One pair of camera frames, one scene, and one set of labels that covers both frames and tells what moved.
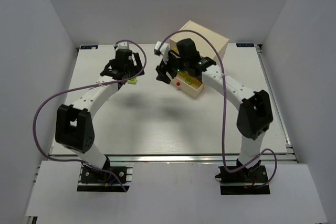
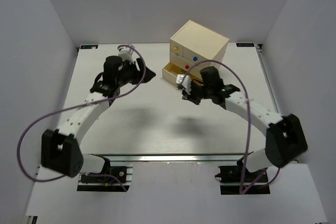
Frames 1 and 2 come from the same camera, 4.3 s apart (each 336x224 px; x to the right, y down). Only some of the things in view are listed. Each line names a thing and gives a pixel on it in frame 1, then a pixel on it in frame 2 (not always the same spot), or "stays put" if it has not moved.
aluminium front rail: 187,159 stays put
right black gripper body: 163,70 to 191,95
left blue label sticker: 88,47 stays put
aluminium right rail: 287,143 stays put
